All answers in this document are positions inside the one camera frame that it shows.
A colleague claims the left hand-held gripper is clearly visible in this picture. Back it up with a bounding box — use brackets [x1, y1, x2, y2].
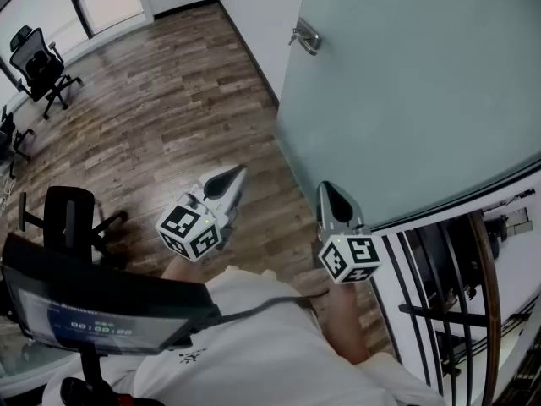
[155, 163, 249, 264]

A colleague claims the person's white shirt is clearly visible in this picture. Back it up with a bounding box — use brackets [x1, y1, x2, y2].
[41, 264, 449, 406]

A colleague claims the person's left forearm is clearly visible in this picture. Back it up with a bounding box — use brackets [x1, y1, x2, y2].
[161, 255, 212, 286]

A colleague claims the black metal railing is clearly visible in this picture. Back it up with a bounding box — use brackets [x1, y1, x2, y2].
[380, 216, 481, 406]

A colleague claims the silver door lever handle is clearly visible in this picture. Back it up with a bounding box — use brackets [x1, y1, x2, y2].
[288, 17, 322, 57]

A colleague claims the frosted glass door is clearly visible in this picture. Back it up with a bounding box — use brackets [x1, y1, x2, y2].
[276, 0, 541, 232]

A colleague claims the white floor cable bundle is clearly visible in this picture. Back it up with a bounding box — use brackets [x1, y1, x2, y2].
[0, 178, 16, 211]

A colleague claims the black armrest office chair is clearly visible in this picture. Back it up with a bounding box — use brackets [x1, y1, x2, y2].
[17, 185, 130, 270]

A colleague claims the black chest-mounted tablet screen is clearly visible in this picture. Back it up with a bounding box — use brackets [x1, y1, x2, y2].
[0, 233, 223, 354]

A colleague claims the brown wooden handrail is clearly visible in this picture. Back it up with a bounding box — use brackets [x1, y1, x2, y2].
[467, 210, 503, 406]

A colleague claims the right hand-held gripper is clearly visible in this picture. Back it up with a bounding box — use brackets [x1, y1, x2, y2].
[316, 180, 384, 286]

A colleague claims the person's right forearm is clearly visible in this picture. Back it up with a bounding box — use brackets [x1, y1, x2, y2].
[325, 280, 375, 366]

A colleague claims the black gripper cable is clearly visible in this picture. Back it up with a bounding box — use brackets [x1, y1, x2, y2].
[198, 289, 335, 333]

